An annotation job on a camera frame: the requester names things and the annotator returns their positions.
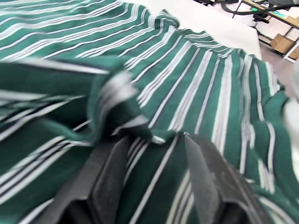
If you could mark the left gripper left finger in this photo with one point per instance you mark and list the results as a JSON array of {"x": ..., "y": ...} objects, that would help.
[{"x": 102, "y": 182}]

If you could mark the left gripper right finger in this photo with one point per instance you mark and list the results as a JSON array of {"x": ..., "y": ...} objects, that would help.
[{"x": 215, "y": 177}]

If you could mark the green white striped T-shirt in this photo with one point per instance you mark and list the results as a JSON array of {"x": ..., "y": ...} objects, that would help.
[{"x": 177, "y": 93}]

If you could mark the cardboard box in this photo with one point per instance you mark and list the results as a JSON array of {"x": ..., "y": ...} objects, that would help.
[{"x": 282, "y": 44}]

